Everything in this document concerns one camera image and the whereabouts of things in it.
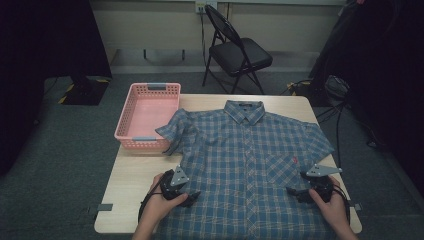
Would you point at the blue plaid shirt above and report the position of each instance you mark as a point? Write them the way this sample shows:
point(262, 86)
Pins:
point(246, 173)

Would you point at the black stand base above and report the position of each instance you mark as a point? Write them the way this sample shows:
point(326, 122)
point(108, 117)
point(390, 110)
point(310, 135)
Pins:
point(85, 91)

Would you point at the dark covered equipment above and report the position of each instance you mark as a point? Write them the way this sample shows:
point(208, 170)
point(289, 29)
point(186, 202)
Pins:
point(383, 66)

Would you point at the grey table edge clamp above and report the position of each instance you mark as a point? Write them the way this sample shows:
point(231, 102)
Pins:
point(357, 207)
point(105, 207)

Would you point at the white wall outlet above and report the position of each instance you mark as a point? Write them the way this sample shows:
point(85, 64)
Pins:
point(204, 6)

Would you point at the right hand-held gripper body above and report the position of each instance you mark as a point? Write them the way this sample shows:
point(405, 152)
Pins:
point(321, 186)

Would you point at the black curtain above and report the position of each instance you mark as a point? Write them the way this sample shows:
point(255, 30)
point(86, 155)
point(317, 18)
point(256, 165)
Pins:
point(40, 66)

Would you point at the person's left hand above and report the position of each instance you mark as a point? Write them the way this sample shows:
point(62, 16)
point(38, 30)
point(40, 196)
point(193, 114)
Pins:
point(160, 208)

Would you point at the pink plastic basket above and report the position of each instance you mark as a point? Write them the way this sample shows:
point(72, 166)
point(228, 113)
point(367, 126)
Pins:
point(146, 116)

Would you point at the black folding chair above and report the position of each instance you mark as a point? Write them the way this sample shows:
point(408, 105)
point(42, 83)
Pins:
point(238, 55)

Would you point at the person's right hand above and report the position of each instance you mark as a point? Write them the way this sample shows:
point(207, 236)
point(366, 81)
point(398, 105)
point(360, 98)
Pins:
point(333, 210)

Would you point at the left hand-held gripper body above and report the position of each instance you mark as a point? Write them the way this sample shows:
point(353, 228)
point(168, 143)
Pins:
point(170, 188)

